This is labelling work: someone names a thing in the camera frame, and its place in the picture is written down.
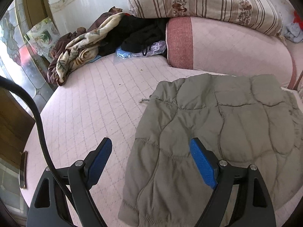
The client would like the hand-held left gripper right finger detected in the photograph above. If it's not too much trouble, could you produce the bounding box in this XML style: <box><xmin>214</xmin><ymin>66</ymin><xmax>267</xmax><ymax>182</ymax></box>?
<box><xmin>190</xmin><ymin>137</ymin><xmax>277</xmax><ymax>227</ymax></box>

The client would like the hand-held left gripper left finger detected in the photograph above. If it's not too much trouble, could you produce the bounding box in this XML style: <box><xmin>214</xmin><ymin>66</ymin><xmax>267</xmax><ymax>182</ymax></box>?
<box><xmin>27</xmin><ymin>137</ymin><xmax>113</xmax><ymax>227</ymax></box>

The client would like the olive quilted hooded jacket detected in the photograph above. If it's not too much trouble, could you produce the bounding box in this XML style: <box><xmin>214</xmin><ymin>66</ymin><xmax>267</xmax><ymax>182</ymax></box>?
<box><xmin>118</xmin><ymin>73</ymin><xmax>302</xmax><ymax>227</ymax></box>

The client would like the black clothes pile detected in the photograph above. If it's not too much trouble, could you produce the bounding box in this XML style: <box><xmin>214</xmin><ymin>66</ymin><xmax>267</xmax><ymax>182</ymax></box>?
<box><xmin>98</xmin><ymin>14</ymin><xmax>169</xmax><ymax>56</ymax></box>

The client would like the pink quilted bed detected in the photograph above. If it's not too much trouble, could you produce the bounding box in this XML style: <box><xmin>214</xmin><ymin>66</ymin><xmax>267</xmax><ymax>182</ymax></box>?
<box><xmin>21</xmin><ymin>52</ymin><xmax>303</xmax><ymax>227</ymax></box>

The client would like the wooden cabinet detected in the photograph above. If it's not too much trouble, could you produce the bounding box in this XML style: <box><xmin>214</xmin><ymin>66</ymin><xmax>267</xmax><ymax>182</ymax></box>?
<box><xmin>0</xmin><ymin>87</ymin><xmax>36</xmax><ymax>168</ymax></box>

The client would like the blue plastic bag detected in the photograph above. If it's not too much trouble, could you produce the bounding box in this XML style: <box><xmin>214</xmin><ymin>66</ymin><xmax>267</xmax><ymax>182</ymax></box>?
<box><xmin>116</xmin><ymin>46</ymin><xmax>142</xmax><ymax>59</ymax></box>

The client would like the cream and brown floral blanket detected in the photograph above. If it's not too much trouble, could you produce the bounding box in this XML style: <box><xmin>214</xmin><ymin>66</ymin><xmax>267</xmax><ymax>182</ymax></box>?
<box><xmin>47</xmin><ymin>6</ymin><xmax>126</xmax><ymax>87</ymax></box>

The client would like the pink cushion with rose band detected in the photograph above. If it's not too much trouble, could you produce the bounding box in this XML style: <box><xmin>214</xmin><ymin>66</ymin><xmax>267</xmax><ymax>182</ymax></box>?
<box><xmin>165</xmin><ymin>16</ymin><xmax>297</xmax><ymax>88</ymax></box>

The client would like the clear purple plastic bag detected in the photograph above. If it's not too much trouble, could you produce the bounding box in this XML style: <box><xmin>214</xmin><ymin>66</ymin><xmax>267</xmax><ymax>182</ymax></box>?
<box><xmin>142</xmin><ymin>40</ymin><xmax>167</xmax><ymax>57</ymax></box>

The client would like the plastic wrapped picture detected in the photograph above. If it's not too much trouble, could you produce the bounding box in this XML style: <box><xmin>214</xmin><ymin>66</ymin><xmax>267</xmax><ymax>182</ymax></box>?
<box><xmin>24</xmin><ymin>16</ymin><xmax>61</xmax><ymax>63</ymax></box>

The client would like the grey-blue cloth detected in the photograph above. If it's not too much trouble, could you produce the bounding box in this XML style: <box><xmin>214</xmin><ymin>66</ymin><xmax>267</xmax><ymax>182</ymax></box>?
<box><xmin>284</xmin><ymin>22</ymin><xmax>303</xmax><ymax>43</ymax></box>

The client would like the striped floral pillow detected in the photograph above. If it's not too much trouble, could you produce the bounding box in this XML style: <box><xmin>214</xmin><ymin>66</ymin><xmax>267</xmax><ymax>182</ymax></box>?
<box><xmin>127</xmin><ymin>0</ymin><xmax>284</xmax><ymax>36</ymax></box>

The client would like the red cloth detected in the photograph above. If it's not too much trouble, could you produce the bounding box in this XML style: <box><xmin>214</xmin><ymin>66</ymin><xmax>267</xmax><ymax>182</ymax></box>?
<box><xmin>293</xmin><ymin>11</ymin><xmax>303</xmax><ymax>29</ymax></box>

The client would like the black cable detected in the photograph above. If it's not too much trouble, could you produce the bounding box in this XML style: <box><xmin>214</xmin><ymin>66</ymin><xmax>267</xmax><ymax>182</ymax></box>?
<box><xmin>0</xmin><ymin>76</ymin><xmax>78</xmax><ymax>208</ymax></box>

